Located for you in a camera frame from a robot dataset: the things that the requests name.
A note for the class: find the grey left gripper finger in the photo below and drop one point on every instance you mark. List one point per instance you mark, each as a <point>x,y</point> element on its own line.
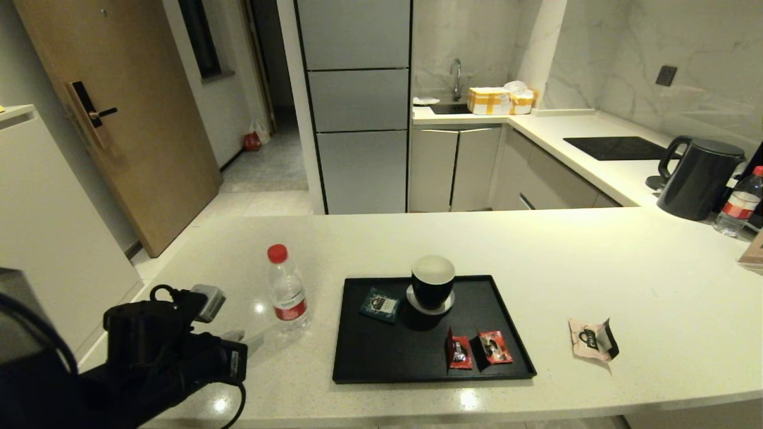
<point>255,347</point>
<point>233,335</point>

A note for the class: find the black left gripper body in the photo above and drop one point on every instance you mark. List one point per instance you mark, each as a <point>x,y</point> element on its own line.
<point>211,360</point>

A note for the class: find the clear water bottle red cap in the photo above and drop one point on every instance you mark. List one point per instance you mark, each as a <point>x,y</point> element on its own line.
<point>736,208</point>
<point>289,298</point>

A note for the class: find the beige coffee sachet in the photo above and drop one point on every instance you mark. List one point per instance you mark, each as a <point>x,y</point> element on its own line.
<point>587,348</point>

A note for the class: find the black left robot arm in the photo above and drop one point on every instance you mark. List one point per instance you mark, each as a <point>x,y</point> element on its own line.
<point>36,393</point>

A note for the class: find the teal tea bag packet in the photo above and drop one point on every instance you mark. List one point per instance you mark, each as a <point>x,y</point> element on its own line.
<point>380,305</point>

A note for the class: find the black cup white inside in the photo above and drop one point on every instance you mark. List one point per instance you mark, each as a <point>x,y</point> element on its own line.
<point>432,292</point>

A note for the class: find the red snack packet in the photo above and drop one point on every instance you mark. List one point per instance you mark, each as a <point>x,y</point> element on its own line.
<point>460,354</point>
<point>496,348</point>

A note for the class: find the black electric kettle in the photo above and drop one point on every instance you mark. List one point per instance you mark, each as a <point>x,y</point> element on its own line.
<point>697,185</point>

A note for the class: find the black rectangular serving tray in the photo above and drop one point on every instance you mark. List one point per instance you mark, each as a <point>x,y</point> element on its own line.
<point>417,357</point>

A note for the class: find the silver round saucer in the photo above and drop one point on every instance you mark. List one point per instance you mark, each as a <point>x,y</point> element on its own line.
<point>441,310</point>

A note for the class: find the red bag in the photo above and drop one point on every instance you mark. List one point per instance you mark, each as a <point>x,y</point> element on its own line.
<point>252,143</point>

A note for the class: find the white carrier bag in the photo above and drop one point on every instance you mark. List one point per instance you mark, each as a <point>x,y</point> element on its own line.
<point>262,132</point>

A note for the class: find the white storage cabinet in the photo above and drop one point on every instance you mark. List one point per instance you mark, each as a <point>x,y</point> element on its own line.
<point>53,226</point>

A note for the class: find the brown wooden door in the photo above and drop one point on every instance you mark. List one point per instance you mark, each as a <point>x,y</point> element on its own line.
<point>143,137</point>

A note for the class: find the grey cabinet door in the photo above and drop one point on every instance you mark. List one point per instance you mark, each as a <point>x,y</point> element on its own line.
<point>477,170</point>
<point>432,173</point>

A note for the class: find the black gold door lock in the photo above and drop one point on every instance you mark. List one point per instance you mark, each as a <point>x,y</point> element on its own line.
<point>89,113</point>

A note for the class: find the tall grey refrigerator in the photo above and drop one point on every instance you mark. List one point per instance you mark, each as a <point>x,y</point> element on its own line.
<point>357,101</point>

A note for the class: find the dark narrow window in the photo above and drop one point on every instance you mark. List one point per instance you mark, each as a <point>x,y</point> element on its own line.
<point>201,39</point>

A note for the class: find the white cloth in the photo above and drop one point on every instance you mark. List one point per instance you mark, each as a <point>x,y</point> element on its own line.
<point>425,101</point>

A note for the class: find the kitchen sink basin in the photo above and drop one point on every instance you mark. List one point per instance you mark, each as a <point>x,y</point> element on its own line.
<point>450,109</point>

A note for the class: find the grey counter drawer cabinet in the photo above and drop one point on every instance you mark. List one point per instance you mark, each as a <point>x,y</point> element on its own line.
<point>548,182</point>

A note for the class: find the chrome kitchen faucet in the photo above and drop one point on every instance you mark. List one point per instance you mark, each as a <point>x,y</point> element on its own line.
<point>456,77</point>

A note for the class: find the small cardboard box yellow tape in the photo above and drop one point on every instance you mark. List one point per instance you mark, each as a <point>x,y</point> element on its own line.
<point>523,103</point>

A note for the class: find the white plastic bag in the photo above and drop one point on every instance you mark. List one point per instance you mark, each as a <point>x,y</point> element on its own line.
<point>516,87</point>

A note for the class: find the black induction cooktop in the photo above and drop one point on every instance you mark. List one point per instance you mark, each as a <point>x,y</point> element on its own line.
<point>620,148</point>

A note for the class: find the brown box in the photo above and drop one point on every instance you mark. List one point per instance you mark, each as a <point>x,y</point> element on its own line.
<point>754,256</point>

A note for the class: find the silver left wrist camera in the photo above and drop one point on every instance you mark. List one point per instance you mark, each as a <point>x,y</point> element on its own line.
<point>210,302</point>

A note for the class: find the dark wall socket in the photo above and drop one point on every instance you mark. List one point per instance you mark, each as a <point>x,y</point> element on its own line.
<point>666,75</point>

